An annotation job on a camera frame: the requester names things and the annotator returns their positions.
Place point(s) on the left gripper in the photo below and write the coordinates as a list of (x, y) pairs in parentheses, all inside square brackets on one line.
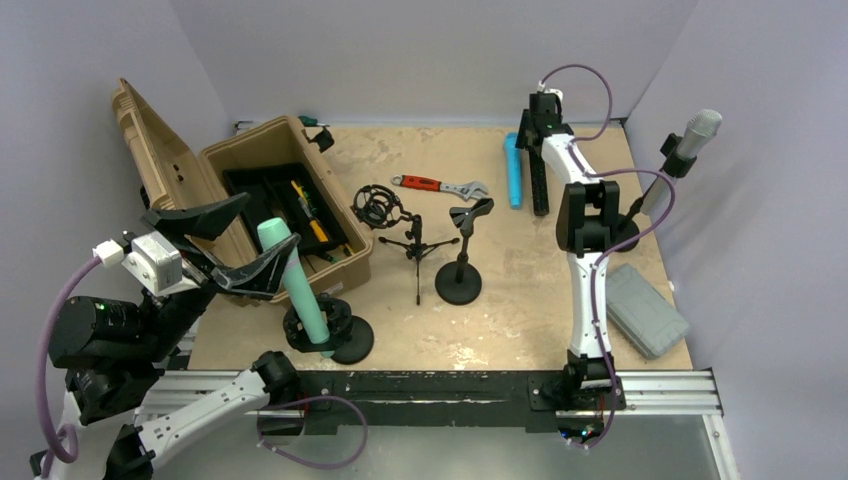
[(256, 277)]

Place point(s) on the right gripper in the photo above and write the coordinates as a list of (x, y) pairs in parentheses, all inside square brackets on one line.
[(522, 139)]

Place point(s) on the blue microphone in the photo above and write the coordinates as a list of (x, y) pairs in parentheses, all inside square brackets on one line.
[(514, 174)]

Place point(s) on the black handheld microphone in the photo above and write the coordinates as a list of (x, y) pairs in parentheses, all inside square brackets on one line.
[(539, 190)]

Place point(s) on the black tripod shock-mount stand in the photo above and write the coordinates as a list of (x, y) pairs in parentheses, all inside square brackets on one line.
[(380, 208)]

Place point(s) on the black round-base mic stand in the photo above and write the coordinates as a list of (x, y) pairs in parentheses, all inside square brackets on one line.
[(458, 282)]

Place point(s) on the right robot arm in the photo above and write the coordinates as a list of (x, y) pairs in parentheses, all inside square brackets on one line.
[(586, 230)]

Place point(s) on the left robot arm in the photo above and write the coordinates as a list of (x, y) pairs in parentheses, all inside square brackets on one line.
[(120, 316)]

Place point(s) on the mint green microphone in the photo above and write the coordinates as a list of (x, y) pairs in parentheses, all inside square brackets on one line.
[(272, 232)]

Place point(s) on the black stand right side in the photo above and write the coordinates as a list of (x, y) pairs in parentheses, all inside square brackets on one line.
[(632, 212)]

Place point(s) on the silver grey microphone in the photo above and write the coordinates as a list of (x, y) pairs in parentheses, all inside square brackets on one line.
[(706, 124)]

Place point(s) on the yellow screwdriver in toolbox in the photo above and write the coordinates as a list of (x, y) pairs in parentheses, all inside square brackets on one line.
[(305, 205)]

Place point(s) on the tan plastic toolbox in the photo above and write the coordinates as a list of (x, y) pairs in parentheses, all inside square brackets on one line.
[(174, 177)]

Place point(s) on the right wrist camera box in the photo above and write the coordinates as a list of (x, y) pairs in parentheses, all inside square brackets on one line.
[(542, 88)]

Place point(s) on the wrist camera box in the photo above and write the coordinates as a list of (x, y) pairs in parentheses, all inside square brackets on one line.
[(542, 88), (158, 265)]

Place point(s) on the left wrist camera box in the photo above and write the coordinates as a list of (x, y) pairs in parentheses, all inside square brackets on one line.
[(158, 265)]

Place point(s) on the red-handled adjustable wrench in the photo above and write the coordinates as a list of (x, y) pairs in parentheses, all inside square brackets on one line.
[(469, 191)]

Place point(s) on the green-handled tool behind toolbox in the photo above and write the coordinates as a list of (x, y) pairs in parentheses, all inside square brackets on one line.
[(311, 122)]

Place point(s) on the black round shock-mount stand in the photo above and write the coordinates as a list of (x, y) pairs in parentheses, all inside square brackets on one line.
[(350, 338)]

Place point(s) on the black aluminium mounting rail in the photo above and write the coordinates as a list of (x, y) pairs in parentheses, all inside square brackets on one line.
[(430, 399)]

